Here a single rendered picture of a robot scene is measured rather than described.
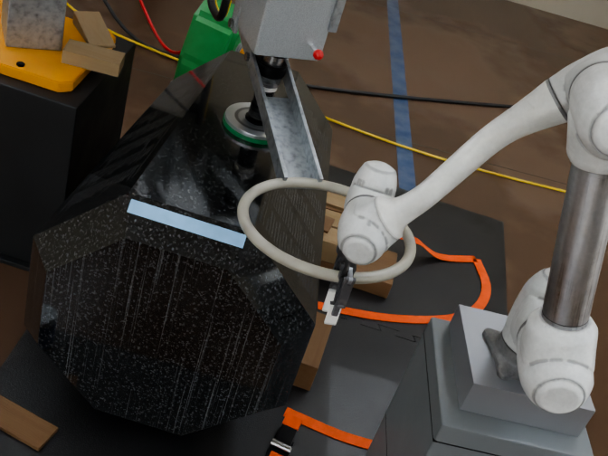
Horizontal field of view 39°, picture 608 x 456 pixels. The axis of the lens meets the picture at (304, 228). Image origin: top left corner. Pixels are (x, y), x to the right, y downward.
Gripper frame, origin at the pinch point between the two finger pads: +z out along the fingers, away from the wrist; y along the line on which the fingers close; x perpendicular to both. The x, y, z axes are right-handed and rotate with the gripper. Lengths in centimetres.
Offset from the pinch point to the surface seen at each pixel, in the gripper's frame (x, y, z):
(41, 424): 68, 30, 84
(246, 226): 23.7, 14.8, -10.1
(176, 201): 40, 37, -1
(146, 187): 49, 41, -1
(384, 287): -59, 119, 74
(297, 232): 2, 51, 12
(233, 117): 25, 84, -7
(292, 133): 9, 64, -15
